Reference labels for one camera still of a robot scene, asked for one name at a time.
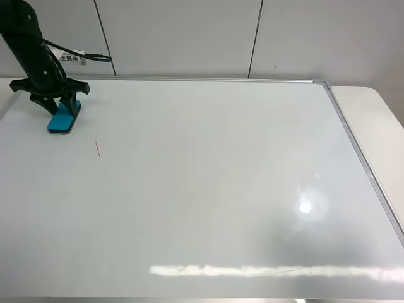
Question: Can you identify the white whiteboard with aluminium frame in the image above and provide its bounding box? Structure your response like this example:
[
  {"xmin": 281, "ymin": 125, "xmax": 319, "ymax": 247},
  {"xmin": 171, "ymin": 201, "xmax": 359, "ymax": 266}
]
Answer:
[{"xmin": 1, "ymin": 80, "xmax": 403, "ymax": 300}]

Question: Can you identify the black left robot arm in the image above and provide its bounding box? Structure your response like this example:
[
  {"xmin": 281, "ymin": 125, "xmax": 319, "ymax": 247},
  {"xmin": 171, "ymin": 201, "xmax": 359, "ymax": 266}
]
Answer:
[{"xmin": 1, "ymin": 1, "xmax": 90, "ymax": 117}]

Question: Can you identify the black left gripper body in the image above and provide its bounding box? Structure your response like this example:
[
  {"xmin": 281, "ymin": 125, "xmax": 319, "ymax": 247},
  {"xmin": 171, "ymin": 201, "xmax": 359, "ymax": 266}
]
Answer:
[{"xmin": 9, "ymin": 78, "xmax": 90, "ymax": 97}]

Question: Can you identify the black cable with white label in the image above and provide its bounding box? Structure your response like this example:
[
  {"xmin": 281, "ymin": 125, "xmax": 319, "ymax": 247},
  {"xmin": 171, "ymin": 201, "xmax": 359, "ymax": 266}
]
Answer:
[{"xmin": 0, "ymin": 18, "xmax": 113, "ymax": 66}]

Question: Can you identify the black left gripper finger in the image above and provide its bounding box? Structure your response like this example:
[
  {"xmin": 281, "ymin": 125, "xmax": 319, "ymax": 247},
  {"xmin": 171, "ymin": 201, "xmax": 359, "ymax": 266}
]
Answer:
[
  {"xmin": 30, "ymin": 93, "xmax": 58, "ymax": 116},
  {"xmin": 60, "ymin": 92, "xmax": 78, "ymax": 115}
]

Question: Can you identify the blue whiteboard eraser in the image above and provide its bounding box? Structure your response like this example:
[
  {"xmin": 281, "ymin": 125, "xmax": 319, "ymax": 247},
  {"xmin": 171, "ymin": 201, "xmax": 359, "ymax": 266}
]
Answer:
[{"xmin": 47, "ymin": 102, "xmax": 78, "ymax": 135}]

